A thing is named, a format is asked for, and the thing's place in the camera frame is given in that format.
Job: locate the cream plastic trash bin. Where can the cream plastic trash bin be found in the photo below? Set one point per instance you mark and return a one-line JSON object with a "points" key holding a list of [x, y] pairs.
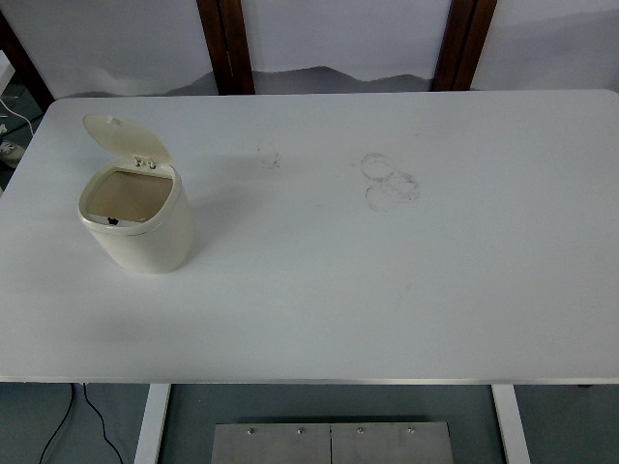
{"points": [[145, 241]]}

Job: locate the grey metal plate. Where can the grey metal plate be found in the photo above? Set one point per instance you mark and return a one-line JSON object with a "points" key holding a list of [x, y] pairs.
{"points": [[271, 447], [389, 447]]}

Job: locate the white power plug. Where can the white power plug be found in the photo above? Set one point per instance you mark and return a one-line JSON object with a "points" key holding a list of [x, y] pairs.
{"points": [[10, 151]]}

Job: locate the white box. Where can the white box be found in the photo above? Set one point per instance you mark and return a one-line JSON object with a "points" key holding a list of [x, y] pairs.
{"points": [[5, 72]]}

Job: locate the white mountain painting screen panel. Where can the white mountain painting screen panel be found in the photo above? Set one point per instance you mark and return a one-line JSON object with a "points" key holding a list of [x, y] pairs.
{"points": [[556, 43], [121, 43], [348, 38]]}

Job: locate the white table leg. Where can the white table leg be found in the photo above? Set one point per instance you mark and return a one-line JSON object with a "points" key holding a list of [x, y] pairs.
{"points": [[152, 425], [511, 425]]}

